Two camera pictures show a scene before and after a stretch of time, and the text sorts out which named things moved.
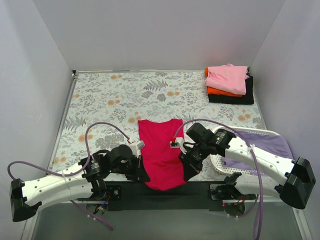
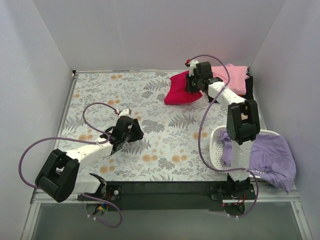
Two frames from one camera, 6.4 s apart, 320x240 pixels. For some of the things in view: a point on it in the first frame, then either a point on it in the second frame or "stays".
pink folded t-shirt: (228, 77) stays
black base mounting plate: (138, 196) stays
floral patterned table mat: (103, 108) stays
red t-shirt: (162, 161) → (178, 92)
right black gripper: (189, 160) → (189, 85)
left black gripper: (137, 168) → (136, 131)
